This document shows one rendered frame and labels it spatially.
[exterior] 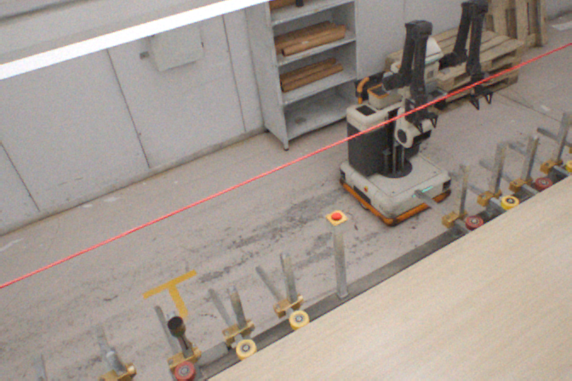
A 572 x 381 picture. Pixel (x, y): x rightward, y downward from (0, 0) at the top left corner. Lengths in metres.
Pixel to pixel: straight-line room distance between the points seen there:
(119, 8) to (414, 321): 1.63
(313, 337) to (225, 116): 3.02
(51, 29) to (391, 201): 2.93
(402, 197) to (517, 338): 1.72
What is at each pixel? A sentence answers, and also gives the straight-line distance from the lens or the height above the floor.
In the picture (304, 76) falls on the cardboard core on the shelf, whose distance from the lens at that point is 4.67.
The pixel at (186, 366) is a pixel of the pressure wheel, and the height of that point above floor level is 0.91.
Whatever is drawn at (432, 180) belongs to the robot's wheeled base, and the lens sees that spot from 3.75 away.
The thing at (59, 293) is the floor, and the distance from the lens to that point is 3.97.
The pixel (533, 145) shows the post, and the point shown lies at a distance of 2.82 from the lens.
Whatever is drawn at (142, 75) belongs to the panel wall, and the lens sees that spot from 4.28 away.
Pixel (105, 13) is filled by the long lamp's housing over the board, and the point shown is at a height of 2.36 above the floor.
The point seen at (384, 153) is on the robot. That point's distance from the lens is 3.62.
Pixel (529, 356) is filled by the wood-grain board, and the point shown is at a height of 0.90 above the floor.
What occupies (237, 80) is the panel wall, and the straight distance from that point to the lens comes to 4.59.
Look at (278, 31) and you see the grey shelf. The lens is 4.62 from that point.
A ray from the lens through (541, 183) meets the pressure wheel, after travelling 2.84.
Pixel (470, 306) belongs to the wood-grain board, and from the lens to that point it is 2.18.
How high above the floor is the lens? 2.61
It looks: 37 degrees down
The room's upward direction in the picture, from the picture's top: 8 degrees counter-clockwise
